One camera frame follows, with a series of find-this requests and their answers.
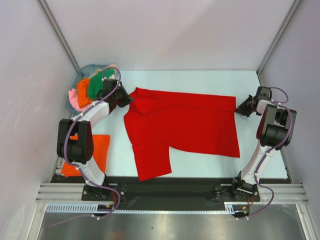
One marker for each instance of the blue plastic basket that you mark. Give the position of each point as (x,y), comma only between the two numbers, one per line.
(84,73)

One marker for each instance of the left aluminium corner post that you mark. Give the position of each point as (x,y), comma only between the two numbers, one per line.
(49,16)

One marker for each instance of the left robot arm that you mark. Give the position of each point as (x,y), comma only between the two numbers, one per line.
(75,143)

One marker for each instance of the green garment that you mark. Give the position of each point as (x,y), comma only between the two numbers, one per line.
(95,89)

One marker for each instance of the white slotted cable duct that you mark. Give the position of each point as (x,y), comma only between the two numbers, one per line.
(104,208)

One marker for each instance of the right aluminium corner post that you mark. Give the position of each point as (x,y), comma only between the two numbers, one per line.
(279,34)

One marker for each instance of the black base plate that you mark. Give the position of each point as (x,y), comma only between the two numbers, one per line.
(166,194)

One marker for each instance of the beige garment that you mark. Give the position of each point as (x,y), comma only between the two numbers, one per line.
(95,72)

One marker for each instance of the orange garment in basket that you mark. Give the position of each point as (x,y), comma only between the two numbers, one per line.
(82,88)

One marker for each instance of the pink garment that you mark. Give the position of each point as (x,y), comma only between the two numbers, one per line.
(73,99)

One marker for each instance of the folded orange t shirt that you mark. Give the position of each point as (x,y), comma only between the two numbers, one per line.
(101,143)

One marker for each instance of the red t shirt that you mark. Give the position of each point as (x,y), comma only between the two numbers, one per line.
(198,123)

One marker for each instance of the aluminium corner post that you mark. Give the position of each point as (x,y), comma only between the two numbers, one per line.
(279,34)
(49,16)

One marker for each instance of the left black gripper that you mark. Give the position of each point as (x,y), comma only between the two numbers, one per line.
(127,99)

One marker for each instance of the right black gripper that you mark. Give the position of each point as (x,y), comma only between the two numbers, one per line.
(241,108)

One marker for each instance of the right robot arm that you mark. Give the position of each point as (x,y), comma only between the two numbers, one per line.
(274,132)

